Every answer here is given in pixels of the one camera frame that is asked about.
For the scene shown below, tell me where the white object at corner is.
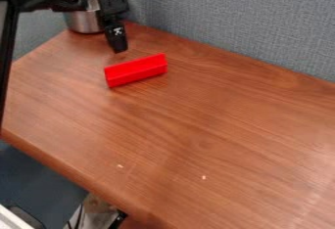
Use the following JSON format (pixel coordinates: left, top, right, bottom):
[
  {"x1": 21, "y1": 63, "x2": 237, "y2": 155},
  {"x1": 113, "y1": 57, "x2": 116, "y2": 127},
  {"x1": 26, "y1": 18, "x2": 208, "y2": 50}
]
[{"x1": 0, "y1": 205, "x2": 45, "y2": 229}]

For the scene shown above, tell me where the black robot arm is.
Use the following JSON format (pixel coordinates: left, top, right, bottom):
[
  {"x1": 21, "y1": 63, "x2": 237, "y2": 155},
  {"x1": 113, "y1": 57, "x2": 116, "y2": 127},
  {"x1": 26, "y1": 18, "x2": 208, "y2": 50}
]
[{"x1": 0, "y1": 0, "x2": 129, "y2": 130}]

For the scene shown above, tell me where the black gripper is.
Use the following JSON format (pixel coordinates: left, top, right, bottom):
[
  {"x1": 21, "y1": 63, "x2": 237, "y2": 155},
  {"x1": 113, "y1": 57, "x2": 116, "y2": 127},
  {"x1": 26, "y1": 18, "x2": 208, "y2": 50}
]
[{"x1": 98, "y1": 0, "x2": 129, "y2": 53}]

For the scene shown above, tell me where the metal table leg frame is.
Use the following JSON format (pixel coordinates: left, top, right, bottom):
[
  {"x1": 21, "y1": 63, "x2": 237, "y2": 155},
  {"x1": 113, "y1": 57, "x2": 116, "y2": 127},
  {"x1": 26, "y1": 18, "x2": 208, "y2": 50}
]
[{"x1": 62, "y1": 194, "x2": 127, "y2": 229}]

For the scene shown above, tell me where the stainless steel pot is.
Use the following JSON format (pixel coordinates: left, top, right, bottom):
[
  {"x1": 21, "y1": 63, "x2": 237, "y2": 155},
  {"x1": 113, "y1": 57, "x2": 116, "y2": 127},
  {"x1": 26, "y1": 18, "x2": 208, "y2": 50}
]
[{"x1": 64, "y1": 0, "x2": 102, "y2": 34}]

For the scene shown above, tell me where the red rectangular block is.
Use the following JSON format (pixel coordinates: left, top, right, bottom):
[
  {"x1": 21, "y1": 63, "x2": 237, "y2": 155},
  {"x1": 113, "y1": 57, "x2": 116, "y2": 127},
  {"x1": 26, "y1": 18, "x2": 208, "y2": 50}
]
[{"x1": 102, "y1": 54, "x2": 168, "y2": 87}]

